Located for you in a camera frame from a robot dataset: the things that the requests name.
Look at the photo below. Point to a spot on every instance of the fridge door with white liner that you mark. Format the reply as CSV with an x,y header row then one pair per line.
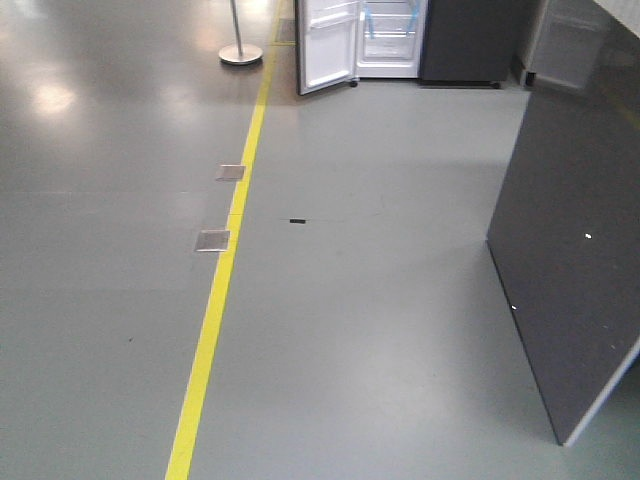
x,y
326,40

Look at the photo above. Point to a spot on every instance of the grey fridge with white interior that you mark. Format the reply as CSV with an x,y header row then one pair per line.
x,y
455,42

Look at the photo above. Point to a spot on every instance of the lower metal floor plate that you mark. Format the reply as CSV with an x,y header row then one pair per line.
x,y
210,241

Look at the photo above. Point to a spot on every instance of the metal floor plate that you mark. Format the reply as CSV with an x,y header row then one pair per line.
x,y
230,173
210,241

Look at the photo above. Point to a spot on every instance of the upper metal floor plate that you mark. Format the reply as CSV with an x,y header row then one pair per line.
x,y
230,173

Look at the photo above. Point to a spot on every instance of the silver stanchion pole with base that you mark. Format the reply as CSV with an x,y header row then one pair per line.
x,y
239,53

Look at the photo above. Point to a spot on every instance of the blue tape strip lower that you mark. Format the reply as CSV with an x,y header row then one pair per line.
x,y
369,23

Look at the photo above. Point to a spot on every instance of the blue tape strip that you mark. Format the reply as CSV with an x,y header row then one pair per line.
x,y
413,19
369,23

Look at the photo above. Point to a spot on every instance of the blue tape strip middle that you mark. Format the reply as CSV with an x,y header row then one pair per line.
x,y
413,19

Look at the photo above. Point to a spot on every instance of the dark counter cabinet with knobs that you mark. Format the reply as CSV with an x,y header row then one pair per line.
x,y
564,236

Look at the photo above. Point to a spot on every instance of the white panelled cabinet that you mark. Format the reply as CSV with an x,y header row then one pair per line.
x,y
560,43

